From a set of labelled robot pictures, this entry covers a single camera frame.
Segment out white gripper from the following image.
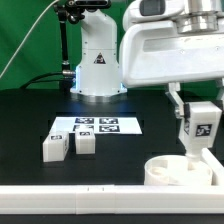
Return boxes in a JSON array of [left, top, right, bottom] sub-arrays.
[[119, 13, 224, 119]]

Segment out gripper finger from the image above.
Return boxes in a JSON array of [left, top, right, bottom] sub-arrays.
[[216, 78, 224, 110]]

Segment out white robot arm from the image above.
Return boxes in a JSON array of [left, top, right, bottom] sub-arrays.
[[72, 0, 224, 117]]

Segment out white marker sheet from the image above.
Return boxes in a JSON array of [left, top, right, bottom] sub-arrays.
[[50, 117, 142, 135]]

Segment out white L-shaped fence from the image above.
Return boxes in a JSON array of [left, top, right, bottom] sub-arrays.
[[0, 149, 224, 214]]

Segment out black camera stand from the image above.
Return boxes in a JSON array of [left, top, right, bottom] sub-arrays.
[[54, 0, 85, 92]]

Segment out black cables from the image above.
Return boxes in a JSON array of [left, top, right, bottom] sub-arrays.
[[19, 71, 76, 90]]

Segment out white cable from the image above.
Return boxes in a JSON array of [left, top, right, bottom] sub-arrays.
[[0, 0, 61, 80]]

